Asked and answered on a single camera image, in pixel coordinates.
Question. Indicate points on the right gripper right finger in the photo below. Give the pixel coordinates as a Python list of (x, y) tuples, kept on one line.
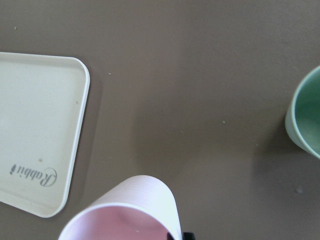
[(188, 236)]

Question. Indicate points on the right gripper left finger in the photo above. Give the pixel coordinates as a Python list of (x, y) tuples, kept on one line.
[(169, 236)]

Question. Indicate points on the pink cup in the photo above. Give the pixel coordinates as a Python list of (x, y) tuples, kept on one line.
[(141, 207)]

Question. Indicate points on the cream rabbit print tray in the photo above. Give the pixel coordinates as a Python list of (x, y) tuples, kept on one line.
[(42, 105)]

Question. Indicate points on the green cup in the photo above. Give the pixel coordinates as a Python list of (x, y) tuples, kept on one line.
[(302, 119)]

